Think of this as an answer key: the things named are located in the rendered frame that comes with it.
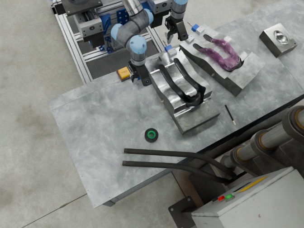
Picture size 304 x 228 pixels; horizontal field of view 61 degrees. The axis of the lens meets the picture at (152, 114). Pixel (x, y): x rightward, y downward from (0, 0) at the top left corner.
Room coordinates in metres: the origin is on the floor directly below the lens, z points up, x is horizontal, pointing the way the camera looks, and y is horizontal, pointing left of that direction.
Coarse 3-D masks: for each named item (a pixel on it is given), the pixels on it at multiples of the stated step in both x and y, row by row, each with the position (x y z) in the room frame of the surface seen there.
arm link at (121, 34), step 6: (120, 24) 0.81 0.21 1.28; (126, 24) 0.81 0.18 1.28; (132, 24) 0.82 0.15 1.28; (114, 30) 0.77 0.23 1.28; (120, 30) 0.77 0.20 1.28; (126, 30) 0.78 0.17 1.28; (132, 30) 0.79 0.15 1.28; (138, 30) 0.81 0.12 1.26; (114, 36) 0.76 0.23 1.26; (120, 36) 0.75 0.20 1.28; (126, 36) 0.75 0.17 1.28; (132, 36) 0.75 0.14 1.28; (120, 42) 0.73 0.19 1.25; (126, 42) 0.72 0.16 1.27
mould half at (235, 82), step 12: (204, 24) 1.27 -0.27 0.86; (216, 36) 1.18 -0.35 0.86; (228, 36) 1.16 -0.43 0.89; (192, 48) 1.05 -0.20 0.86; (216, 48) 1.05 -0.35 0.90; (240, 48) 1.09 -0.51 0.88; (192, 60) 1.00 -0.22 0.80; (204, 60) 0.95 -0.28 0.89; (252, 60) 0.99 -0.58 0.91; (216, 72) 0.89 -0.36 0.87; (228, 72) 0.90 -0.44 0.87; (240, 72) 0.89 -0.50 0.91; (252, 72) 0.90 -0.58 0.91; (228, 84) 0.83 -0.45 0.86; (240, 84) 0.81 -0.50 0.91
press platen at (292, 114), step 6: (294, 108) 0.38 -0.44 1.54; (300, 108) 0.38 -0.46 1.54; (288, 114) 0.35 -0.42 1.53; (294, 114) 0.35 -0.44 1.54; (282, 120) 0.34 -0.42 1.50; (288, 120) 0.33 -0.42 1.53; (294, 120) 0.33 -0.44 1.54; (288, 126) 0.32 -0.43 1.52; (294, 126) 0.31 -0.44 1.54; (300, 126) 0.31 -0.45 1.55; (288, 132) 0.30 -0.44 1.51; (294, 132) 0.30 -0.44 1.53; (300, 132) 0.30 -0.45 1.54; (294, 138) 0.29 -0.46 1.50; (300, 138) 0.28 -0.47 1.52
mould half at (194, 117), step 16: (176, 48) 1.01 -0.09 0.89; (160, 80) 0.77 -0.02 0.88; (176, 80) 0.79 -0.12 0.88; (160, 96) 0.69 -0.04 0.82; (176, 96) 0.65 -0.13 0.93; (208, 96) 0.71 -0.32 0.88; (176, 112) 0.58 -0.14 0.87; (192, 112) 0.60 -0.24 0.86; (208, 112) 0.62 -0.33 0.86; (192, 128) 0.51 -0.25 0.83
